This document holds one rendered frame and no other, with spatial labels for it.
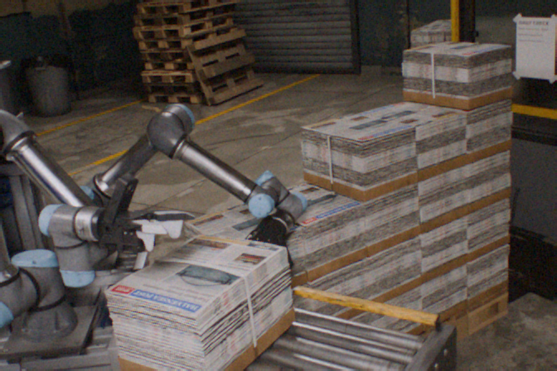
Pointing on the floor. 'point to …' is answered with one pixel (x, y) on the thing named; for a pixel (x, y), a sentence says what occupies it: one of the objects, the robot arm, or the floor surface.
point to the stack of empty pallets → (189, 82)
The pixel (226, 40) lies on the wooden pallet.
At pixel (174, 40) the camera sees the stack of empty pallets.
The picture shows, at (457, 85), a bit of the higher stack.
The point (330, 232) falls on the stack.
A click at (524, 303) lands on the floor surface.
